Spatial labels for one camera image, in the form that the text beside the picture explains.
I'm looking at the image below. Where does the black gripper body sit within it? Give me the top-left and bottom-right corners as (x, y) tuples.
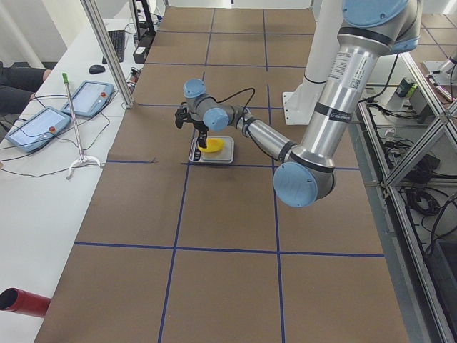
(174, 106), (208, 133)

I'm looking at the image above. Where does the yellow mango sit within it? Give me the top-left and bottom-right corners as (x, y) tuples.
(199, 138), (225, 153)

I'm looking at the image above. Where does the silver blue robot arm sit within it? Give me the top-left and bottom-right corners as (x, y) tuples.
(175, 1), (423, 207)

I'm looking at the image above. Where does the grey digital kitchen scale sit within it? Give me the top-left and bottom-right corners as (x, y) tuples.
(189, 136), (234, 164)

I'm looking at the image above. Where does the black power adapter box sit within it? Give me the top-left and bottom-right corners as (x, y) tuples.
(133, 46), (149, 64)

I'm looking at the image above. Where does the right teach pendant tablet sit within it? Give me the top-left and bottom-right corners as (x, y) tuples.
(70, 80), (114, 118)

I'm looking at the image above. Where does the teach pendant tablet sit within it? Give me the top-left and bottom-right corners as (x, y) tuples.
(70, 80), (114, 118)
(6, 106), (71, 153)

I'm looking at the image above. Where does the black computer mouse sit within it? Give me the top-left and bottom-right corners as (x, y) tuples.
(89, 64), (106, 75)

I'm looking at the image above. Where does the black keyboard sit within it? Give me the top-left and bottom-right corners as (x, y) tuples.
(108, 30), (126, 63)

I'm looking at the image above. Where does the green tipped metal stand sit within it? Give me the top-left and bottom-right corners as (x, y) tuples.
(61, 72), (106, 181)

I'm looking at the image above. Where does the left teach pendant tablet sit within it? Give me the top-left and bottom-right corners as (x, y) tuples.
(6, 106), (71, 153)

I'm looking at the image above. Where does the red tube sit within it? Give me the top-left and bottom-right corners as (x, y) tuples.
(1, 288), (51, 318)

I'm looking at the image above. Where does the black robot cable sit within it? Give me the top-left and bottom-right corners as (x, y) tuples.
(215, 87), (256, 119)

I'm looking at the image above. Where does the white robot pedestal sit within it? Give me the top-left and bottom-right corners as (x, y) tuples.
(283, 0), (343, 125)

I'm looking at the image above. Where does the aluminium frame post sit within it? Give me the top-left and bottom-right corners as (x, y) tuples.
(80, 0), (134, 109)

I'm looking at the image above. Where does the aluminium frame rack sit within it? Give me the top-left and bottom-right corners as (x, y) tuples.
(356, 53), (456, 342)

